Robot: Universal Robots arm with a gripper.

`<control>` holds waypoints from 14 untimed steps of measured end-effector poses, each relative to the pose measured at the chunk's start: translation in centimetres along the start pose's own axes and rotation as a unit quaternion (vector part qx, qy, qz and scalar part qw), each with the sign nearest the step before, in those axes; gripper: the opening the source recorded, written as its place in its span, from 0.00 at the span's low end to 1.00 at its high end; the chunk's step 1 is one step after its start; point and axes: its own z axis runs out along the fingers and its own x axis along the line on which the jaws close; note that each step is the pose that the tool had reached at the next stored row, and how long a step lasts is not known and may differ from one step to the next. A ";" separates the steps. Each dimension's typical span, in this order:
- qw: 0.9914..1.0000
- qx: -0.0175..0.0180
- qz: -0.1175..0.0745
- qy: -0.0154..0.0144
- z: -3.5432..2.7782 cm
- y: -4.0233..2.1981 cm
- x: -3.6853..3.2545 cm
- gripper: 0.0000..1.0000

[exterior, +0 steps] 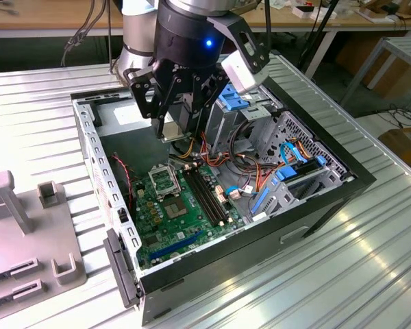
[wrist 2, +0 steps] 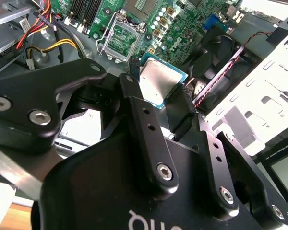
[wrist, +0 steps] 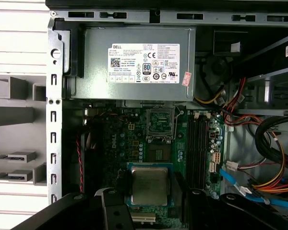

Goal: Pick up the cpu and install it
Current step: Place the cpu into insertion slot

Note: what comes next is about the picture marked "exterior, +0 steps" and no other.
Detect grey power supply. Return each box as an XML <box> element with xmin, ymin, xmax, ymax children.
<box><xmin>95</xmin><ymin>99</ymin><xmax>175</xmax><ymax>179</ymax></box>

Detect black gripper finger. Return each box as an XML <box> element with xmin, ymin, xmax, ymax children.
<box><xmin>123</xmin><ymin>67</ymin><xmax>181</xmax><ymax>139</ymax></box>
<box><xmin>186</xmin><ymin>73</ymin><xmax>229</xmax><ymax>136</ymax></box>

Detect silver topped CPU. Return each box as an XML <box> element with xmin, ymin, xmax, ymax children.
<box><xmin>160</xmin><ymin>121</ymin><xmax>188</xmax><ymax>143</ymax></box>

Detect twisted multicoloured fan wire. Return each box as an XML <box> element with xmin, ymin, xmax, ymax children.
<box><xmin>110</xmin><ymin>154</ymin><xmax>138</xmax><ymax>182</ymax></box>

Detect metal socket cover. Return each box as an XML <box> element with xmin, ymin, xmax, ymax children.
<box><xmin>147</xmin><ymin>163</ymin><xmax>179</xmax><ymax>202</ymax></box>

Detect black wire bundle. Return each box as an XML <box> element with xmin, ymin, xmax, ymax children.
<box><xmin>225</xmin><ymin>121</ymin><xmax>261</xmax><ymax>181</ymax></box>

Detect brown cardboard box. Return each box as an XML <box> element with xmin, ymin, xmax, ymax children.
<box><xmin>377</xmin><ymin>125</ymin><xmax>411</xmax><ymax>176</ymax></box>
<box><xmin>362</xmin><ymin>51</ymin><xmax>411</xmax><ymax>103</ymax></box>

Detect grey metal disk bay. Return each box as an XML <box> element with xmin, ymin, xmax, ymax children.
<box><xmin>248</xmin><ymin>160</ymin><xmax>345</xmax><ymax>223</ymax></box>

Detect orange red power wires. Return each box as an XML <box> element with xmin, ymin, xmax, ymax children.
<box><xmin>200</xmin><ymin>132</ymin><xmax>285</xmax><ymax>195</ymax></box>

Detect blue wire with beige plug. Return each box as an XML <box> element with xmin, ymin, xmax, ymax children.
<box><xmin>223</xmin><ymin>184</ymin><xmax>258</xmax><ymax>200</ymax></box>

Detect grey metal frame table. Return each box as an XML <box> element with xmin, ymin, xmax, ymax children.
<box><xmin>340</xmin><ymin>36</ymin><xmax>411</xmax><ymax>109</ymax></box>

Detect CPU socket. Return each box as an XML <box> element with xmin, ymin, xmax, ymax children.
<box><xmin>162</xmin><ymin>195</ymin><xmax>188</xmax><ymax>220</ymax></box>

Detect yellow black power wires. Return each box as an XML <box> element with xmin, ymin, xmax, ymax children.
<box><xmin>171</xmin><ymin>136</ymin><xmax>198</xmax><ymax>162</ymax></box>

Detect white box with red mark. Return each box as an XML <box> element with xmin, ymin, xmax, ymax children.
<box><xmin>292</xmin><ymin>5</ymin><xmax>336</xmax><ymax>20</ymax></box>

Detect green motherboard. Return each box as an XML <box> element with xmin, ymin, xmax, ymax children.
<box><xmin>132</xmin><ymin>164</ymin><xmax>247</xmax><ymax>271</ymax></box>

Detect thin grey cable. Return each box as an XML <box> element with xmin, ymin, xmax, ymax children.
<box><xmin>60</xmin><ymin>0</ymin><xmax>94</xmax><ymax>68</ymax></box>

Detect blue expansion slot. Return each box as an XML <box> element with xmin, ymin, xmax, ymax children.
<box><xmin>149</xmin><ymin>230</ymin><xmax>203</xmax><ymax>260</ymax></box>

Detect blue disk carrier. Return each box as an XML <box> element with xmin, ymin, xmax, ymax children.
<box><xmin>275</xmin><ymin>156</ymin><xmax>327</xmax><ymax>182</ymax></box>

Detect black PC case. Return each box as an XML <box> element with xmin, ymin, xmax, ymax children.
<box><xmin>70</xmin><ymin>70</ymin><xmax>377</xmax><ymax>326</ymax></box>

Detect dark grey case bezel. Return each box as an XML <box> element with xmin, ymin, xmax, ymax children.
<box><xmin>102</xmin><ymin>228</ymin><xmax>145</xmax><ymax>309</ymax></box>

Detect light blue data cable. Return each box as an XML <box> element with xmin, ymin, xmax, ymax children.
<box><xmin>279</xmin><ymin>141</ymin><xmax>311</xmax><ymax>169</ymax></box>

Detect wire locking lever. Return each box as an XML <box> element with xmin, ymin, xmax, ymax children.
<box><xmin>170</xmin><ymin>160</ymin><xmax>179</xmax><ymax>198</ymax></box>

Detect grey metal drive cage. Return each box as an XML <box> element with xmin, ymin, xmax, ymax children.
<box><xmin>205</xmin><ymin>85</ymin><xmax>284</xmax><ymax>157</ymax></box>

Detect wooden desk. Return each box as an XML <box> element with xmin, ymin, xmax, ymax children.
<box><xmin>0</xmin><ymin>0</ymin><xmax>411</xmax><ymax>38</ymax></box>

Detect black case fan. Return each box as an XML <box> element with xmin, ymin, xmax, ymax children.
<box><xmin>108</xmin><ymin>152</ymin><xmax>135</xmax><ymax>208</ymax></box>

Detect black RAM slot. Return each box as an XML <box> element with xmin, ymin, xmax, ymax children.
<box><xmin>182</xmin><ymin>170</ymin><xmax>218</xmax><ymax>227</ymax></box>
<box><xmin>190</xmin><ymin>169</ymin><xmax>226</xmax><ymax>224</ymax></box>
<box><xmin>195</xmin><ymin>169</ymin><xmax>231</xmax><ymax>223</ymax></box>
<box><xmin>186</xmin><ymin>169</ymin><xmax>222</xmax><ymax>226</ymax></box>

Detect grey parts rack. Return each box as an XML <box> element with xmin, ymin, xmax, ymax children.
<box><xmin>0</xmin><ymin>169</ymin><xmax>88</xmax><ymax>325</ymax></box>

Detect blue plastic drive latch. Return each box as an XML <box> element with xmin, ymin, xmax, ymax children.
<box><xmin>218</xmin><ymin>84</ymin><xmax>250</xmax><ymax>111</ymax></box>

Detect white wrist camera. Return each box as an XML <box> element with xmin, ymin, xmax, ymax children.
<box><xmin>222</xmin><ymin>51</ymin><xmax>271</xmax><ymax>94</ymax></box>

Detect blue plastic bay rail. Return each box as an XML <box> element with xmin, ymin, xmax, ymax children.
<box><xmin>249</xmin><ymin>184</ymin><xmax>278</xmax><ymax>217</ymax></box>

